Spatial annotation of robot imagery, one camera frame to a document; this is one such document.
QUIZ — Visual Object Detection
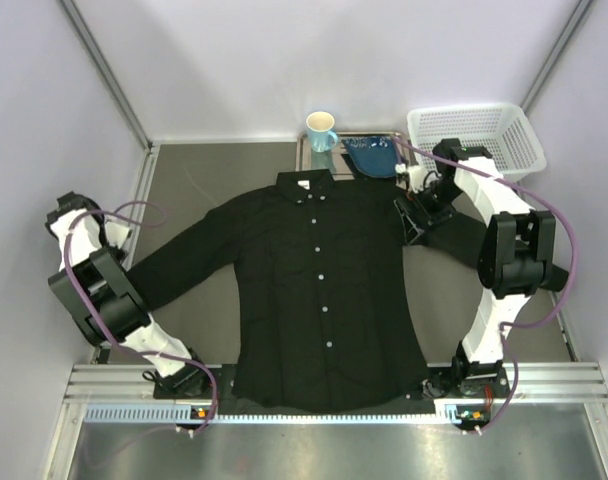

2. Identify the black button shirt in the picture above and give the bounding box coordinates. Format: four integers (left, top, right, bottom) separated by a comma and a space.
126, 168, 570, 414

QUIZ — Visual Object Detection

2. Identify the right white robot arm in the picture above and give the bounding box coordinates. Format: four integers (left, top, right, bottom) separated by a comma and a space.
395, 139, 556, 398

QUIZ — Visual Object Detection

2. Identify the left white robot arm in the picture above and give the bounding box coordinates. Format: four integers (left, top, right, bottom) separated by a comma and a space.
45, 191, 214, 399

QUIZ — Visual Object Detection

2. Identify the dark blue plate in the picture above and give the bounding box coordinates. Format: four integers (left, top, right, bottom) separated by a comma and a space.
341, 135, 399, 180

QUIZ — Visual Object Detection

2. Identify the white plastic basket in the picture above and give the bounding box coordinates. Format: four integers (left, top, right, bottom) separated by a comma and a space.
407, 102, 547, 182

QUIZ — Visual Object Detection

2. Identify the steel tray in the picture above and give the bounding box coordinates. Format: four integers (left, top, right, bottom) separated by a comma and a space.
295, 131, 408, 180

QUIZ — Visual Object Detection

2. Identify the light blue mug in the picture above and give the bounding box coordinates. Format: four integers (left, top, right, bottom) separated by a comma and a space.
306, 111, 338, 153

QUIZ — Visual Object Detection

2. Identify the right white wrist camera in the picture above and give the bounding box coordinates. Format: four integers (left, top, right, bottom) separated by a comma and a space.
395, 163, 429, 193

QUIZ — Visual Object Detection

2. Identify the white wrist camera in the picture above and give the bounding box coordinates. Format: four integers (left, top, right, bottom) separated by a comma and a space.
395, 163, 429, 193
104, 221, 132, 250

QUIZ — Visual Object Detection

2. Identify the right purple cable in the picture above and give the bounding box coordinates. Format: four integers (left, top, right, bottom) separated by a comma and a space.
391, 138, 581, 435

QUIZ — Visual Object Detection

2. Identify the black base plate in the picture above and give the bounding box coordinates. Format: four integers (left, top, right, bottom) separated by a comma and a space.
142, 364, 510, 417

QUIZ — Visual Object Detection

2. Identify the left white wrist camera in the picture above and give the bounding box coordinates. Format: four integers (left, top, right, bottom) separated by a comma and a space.
104, 221, 132, 250

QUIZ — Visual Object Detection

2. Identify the aluminium frame rail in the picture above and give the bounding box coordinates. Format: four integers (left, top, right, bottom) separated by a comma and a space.
64, 362, 608, 425

